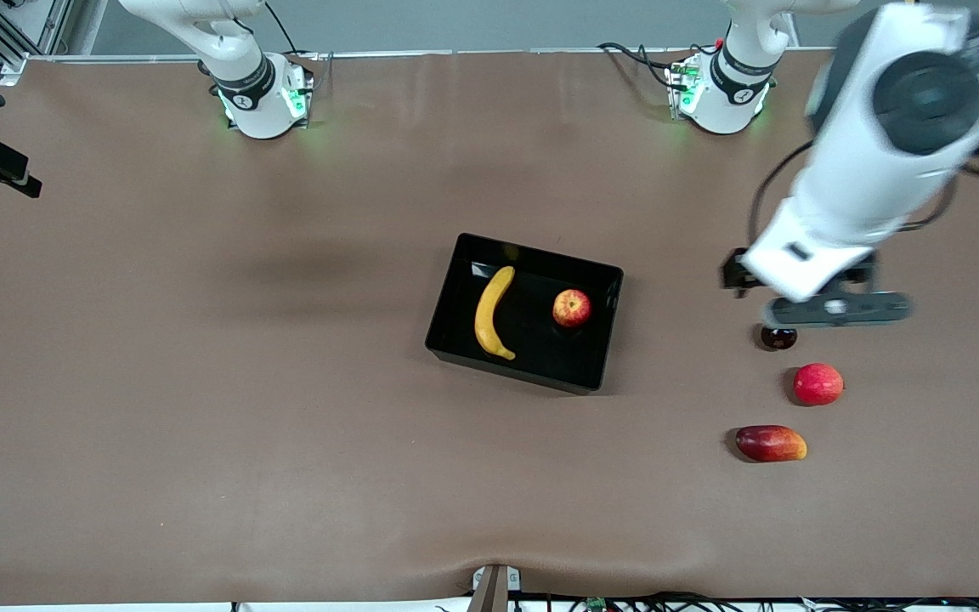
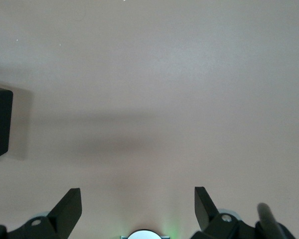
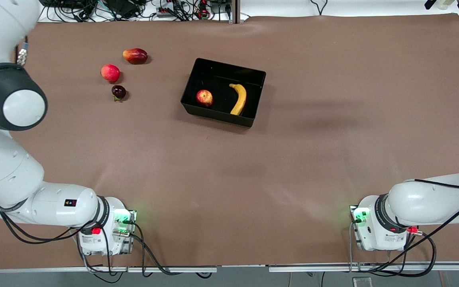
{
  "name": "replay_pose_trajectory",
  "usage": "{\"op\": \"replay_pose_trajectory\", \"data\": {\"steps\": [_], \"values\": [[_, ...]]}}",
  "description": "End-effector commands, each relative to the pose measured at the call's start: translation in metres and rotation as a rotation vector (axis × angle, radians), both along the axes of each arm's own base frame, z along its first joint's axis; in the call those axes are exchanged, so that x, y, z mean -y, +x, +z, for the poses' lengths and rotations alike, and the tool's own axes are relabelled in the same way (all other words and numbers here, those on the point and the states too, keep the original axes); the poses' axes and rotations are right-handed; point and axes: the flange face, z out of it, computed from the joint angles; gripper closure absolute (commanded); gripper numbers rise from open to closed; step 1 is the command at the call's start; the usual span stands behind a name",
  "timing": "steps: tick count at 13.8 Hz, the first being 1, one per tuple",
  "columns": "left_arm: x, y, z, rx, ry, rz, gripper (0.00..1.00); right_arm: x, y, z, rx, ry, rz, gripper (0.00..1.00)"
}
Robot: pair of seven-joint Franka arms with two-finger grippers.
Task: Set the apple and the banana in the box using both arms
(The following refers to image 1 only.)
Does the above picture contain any red and yellow apple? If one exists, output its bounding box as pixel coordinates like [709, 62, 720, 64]
[552, 289, 592, 330]

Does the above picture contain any black plastic box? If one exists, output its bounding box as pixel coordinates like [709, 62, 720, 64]
[424, 233, 625, 395]

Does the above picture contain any yellow banana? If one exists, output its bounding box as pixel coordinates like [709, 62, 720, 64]
[474, 266, 517, 361]

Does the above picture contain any red round fruit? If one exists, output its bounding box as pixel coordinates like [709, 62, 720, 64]
[793, 363, 846, 406]

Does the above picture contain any red and yellow mango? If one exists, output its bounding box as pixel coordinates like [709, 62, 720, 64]
[735, 425, 808, 463]

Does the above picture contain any brown table mat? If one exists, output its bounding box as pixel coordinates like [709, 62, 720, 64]
[0, 49, 979, 606]

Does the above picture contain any metal table edge clamp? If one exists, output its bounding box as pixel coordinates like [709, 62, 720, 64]
[466, 565, 523, 612]

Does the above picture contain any aluminium frame profile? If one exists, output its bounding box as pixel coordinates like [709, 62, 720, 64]
[0, 0, 74, 86]

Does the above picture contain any black left base cable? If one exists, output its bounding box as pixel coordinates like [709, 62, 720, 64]
[598, 41, 688, 91]

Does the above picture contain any black base cable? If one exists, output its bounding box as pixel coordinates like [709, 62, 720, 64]
[598, 41, 688, 91]
[264, 0, 322, 86]

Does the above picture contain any black right base cable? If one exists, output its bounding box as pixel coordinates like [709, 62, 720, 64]
[264, 0, 322, 86]

